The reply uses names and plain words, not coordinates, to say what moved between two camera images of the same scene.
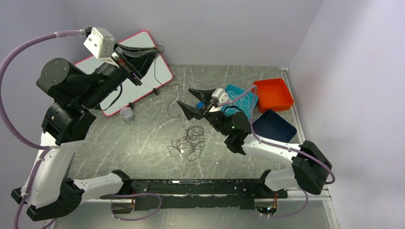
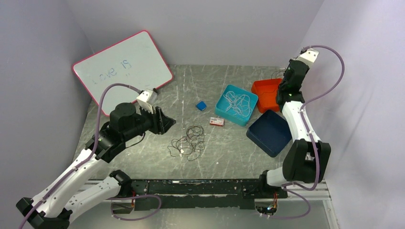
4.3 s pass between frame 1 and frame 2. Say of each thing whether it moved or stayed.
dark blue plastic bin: stayed
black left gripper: moved
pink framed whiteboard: stayed
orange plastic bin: stayed
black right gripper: moved
